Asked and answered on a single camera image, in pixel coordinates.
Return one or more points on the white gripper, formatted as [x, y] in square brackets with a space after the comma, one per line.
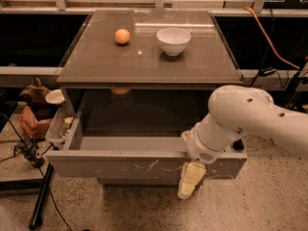
[199, 149]

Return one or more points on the grey top drawer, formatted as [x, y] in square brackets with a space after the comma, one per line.
[135, 135]

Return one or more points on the grey drawer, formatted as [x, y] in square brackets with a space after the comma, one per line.
[135, 135]
[168, 182]

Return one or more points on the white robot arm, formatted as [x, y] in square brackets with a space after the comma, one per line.
[234, 112]

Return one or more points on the grey bottom drawer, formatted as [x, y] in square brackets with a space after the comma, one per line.
[168, 182]

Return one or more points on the grey drawer cabinet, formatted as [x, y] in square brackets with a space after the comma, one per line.
[98, 62]

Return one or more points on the black power adapter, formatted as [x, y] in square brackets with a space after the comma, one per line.
[266, 71]

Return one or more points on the white bowl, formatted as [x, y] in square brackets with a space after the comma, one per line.
[173, 41]

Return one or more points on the clear plastic bin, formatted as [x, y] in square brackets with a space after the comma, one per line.
[59, 128]

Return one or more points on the orange fruit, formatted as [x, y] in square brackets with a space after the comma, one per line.
[122, 36]

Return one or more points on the small white dish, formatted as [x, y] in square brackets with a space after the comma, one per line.
[55, 97]

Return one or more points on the black clamp device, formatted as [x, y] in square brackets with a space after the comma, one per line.
[30, 150]

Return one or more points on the orange cloth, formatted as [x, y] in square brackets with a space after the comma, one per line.
[31, 127]

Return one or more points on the black stand leg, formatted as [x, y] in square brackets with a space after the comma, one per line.
[36, 219]

